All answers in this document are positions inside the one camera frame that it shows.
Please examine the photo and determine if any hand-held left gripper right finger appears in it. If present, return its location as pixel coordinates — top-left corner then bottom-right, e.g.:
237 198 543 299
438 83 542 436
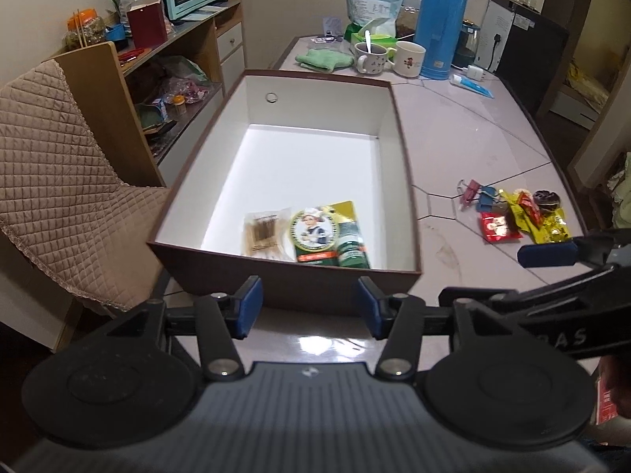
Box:
358 276 459 383

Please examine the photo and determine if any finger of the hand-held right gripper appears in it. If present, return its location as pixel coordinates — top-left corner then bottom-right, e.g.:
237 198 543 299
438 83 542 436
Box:
517 229 631 270
438 262 631 317

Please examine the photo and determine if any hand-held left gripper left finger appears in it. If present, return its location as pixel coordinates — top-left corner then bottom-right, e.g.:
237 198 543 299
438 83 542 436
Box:
121 276 263 381

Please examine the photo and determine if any large yellow snack packet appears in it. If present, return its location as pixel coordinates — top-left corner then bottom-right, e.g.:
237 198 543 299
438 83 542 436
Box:
523 207 573 246

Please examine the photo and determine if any red candy wrapper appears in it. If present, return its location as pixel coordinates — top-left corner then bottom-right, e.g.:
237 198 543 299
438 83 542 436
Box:
517 192 543 228

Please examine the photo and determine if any round cookie packet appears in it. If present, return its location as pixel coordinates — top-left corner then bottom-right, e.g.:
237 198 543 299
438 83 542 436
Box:
532 189 563 218

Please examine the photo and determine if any red snack packet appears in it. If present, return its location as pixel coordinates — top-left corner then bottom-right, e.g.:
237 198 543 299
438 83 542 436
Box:
478 211 523 244

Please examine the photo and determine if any small yellow snack packet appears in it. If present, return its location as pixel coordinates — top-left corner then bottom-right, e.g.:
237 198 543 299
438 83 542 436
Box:
500 188 533 233

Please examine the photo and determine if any blue binder clip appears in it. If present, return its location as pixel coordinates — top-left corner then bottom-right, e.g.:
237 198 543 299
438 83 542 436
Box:
475 186 508 216

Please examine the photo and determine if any pink binder clip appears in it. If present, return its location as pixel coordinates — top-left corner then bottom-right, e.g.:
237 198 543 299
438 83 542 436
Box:
457 179 482 208

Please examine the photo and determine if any brown cardboard box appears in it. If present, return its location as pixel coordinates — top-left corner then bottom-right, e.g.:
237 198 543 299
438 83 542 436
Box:
147 70 423 317

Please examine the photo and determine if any toothpick packet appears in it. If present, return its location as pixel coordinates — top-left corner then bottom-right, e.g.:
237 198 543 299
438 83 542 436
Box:
241 209 295 262

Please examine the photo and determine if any red carton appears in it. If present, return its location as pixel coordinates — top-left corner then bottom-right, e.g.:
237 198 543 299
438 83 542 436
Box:
596 378 623 425

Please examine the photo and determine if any green packet with figure print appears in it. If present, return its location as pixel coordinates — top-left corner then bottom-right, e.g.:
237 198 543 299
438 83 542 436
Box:
289 201 372 270

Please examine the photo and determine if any blue toothpaste tube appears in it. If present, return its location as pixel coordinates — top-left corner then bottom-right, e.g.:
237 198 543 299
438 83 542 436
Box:
449 74 495 100

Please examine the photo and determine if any black mini fridge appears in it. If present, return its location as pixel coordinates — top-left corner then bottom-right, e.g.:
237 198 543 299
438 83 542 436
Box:
480 0 571 120

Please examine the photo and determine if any chair with quilted beige cover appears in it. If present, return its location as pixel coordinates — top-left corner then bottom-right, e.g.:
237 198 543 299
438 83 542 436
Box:
0 59 171 354

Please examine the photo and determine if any dark electric kettle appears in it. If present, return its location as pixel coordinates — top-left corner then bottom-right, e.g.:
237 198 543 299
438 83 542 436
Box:
452 20 482 70

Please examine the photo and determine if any white mug with red print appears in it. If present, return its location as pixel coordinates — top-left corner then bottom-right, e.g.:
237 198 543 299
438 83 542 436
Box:
387 41 428 78

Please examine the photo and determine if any plastic bag with green contents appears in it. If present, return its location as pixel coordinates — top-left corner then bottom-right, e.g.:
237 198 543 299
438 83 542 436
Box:
142 56 214 105

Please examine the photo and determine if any wooden shelf unit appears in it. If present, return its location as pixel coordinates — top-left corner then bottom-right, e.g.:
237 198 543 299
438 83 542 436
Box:
53 0 245 189

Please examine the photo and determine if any flowered mug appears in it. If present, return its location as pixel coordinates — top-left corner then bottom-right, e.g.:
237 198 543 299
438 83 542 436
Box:
354 42 398 75

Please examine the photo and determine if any green cloth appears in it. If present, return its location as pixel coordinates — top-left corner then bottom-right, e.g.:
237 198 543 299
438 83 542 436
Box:
296 47 354 73

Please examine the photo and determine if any blue thermos flask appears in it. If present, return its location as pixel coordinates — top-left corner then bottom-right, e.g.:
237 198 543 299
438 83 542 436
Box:
413 0 469 81

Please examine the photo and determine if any glass jar with dark contents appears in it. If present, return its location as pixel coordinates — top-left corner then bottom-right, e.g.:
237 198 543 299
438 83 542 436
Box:
397 0 424 40

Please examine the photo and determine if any dark red box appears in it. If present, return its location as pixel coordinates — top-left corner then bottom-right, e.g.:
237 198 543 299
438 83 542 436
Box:
127 1 169 49

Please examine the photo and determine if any jar with orange lid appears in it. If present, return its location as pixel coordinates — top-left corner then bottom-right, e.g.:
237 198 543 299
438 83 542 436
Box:
66 8 107 51

